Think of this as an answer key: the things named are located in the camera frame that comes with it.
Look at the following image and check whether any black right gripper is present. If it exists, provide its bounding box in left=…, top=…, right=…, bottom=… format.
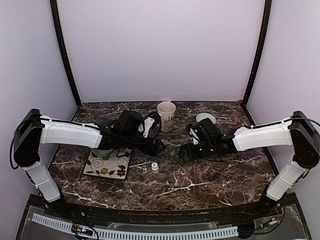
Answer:
left=178, top=140, right=216, bottom=162

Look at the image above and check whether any green weekly pill organizer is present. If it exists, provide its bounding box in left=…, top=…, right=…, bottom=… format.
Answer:
left=168, top=149, right=185, bottom=165

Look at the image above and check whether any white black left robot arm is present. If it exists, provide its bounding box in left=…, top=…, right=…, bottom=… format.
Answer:
left=9, top=108, right=166, bottom=218

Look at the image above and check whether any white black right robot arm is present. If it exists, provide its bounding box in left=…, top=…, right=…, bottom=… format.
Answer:
left=178, top=111, right=320, bottom=217

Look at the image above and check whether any white pill bottle left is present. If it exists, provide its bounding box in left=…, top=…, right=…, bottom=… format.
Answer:
left=151, top=162, right=159, bottom=173

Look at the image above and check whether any striped light blue bowl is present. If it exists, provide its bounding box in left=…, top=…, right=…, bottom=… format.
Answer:
left=195, top=112, right=217, bottom=125

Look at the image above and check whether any white mug with coral pattern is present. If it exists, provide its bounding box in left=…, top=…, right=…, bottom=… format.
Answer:
left=157, top=101, right=176, bottom=133

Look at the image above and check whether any square floral plate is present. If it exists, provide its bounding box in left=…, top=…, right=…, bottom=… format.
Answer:
left=82, top=147, right=132, bottom=180

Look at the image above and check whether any plain celadon green bowl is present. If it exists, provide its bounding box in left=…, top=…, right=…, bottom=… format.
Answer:
left=91, top=148, right=114, bottom=157

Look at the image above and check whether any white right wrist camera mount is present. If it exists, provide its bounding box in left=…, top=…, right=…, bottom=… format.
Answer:
left=186, top=124, right=199, bottom=145

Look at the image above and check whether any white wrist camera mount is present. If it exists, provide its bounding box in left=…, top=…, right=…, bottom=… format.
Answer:
left=138, top=117, right=155, bottom=138
left=186, top=124, right=199, bottom=145

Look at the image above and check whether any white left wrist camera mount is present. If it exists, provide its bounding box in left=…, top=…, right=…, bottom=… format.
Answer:
left=138, top=117, right=155, bottom=138

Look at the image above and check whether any black front table rail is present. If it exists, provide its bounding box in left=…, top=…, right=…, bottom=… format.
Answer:
left=24, top=193, right=298, bottom=230

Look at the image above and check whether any white slotted cable duct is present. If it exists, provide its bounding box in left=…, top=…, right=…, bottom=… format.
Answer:
left=31, top=213, right=239, bottom=240

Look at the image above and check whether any black frame post right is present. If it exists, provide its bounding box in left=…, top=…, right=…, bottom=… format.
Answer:
left=242, top=0, right=273, bottom=109

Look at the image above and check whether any black frame post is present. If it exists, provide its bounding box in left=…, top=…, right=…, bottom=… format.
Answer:
left=242, top=0, right=273, bottom=109
left=49, top=0, right=82, bottom=108

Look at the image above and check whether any black frame post left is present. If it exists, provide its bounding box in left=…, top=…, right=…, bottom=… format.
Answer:
left=49, top=0, right=82, bottom=108

